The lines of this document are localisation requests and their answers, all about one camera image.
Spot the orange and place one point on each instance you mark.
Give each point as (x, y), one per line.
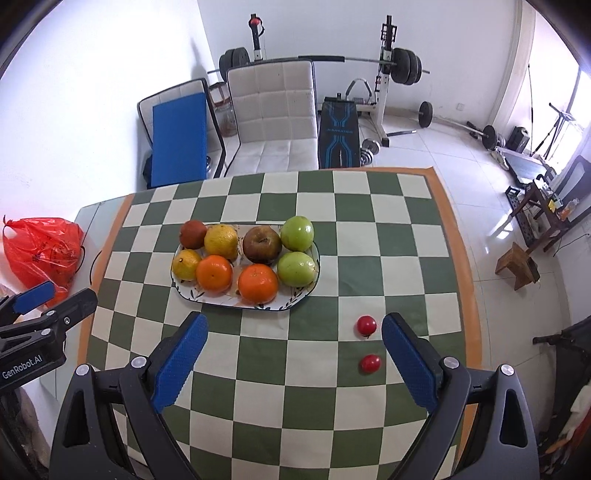
(257, 284)
(214, 274)

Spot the curl barbell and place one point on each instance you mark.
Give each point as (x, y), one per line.
(425, 114)

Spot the green apple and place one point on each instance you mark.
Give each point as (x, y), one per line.
(298, 233)
(298, 269)

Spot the dark wooden chair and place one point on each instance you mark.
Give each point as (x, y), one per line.
(545, 212)

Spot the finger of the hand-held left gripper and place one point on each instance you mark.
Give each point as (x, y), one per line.
(69, 309)
(32, 295)

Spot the black tripod stand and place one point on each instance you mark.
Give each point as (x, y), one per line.
(561, 124)

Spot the folded chair with blue panel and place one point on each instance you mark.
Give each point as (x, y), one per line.
(180, 138)

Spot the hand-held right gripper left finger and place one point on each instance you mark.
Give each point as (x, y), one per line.
(180, 364)

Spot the treadmill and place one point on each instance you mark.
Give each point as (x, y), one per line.
(526, 164)

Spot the dumbbell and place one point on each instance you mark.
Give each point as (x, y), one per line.
(371, 150)

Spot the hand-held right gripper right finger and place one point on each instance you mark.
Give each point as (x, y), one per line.
(408, 364)

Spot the white weight rack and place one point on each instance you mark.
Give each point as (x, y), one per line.
(385, 92)

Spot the white padded chair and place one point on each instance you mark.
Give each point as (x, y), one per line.
(272, 115)

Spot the small red tomato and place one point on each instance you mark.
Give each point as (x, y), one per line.
(370, 363)
(366, 325)

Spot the black perforated rack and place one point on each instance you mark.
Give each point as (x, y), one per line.
(519, 203)

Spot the reddish brown fruit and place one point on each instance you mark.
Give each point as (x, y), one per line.
(193, 234)

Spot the red plastic bag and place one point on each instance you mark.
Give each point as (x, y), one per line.
(41, 254)

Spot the black speaker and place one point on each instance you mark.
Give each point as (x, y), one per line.
(518, 138)

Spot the green checkered tablecloth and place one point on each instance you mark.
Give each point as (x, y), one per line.
(300, 392)

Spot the brown apple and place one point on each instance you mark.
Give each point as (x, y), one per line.
(262, 244)

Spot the small wooden stool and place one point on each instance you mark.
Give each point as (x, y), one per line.
(515, 265)

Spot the glass jar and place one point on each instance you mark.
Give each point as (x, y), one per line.
(227, 121)

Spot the yellow citrus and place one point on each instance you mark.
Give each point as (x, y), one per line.
(186, 264)
(221, 241)

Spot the black sit-up bench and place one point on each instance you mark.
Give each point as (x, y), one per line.
(339, 138)

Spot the floral oval plate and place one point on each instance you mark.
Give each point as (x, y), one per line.
(288, 296)

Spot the white duck toy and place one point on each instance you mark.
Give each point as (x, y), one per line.
(577, 410)

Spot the barbell with black plates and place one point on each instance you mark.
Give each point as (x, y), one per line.
(406, 67)

